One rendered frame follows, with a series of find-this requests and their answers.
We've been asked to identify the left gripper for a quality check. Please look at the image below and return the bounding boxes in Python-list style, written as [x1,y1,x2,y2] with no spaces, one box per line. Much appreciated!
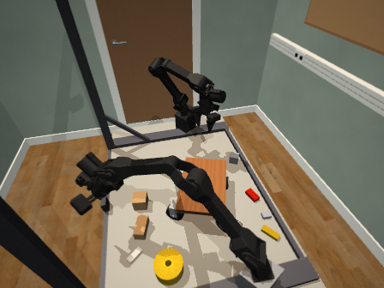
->
[189,100,221,132]

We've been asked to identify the yellow rectangular block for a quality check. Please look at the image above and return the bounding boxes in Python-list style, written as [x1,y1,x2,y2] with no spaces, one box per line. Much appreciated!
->
[261,225,280,241]

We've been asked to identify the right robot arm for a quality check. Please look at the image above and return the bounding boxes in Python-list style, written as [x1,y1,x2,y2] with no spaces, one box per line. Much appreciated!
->
[75,152,274,283]

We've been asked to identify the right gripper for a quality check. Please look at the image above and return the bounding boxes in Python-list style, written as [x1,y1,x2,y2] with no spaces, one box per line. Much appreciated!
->
[70,180,114,215]

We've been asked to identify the orange wooden dolly on black caster wheels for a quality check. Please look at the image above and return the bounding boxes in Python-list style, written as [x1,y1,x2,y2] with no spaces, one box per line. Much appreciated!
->
[166,157,229,220]

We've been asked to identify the red toy building brick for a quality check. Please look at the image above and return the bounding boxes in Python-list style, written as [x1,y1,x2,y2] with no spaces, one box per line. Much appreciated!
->
[245,188,260,202]

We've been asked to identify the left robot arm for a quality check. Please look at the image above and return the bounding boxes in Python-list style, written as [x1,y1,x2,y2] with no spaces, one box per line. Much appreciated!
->
[148,57,226,116]

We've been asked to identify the tan rectangular block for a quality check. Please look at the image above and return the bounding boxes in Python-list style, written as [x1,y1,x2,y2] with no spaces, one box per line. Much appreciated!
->
[133,215,149,240]

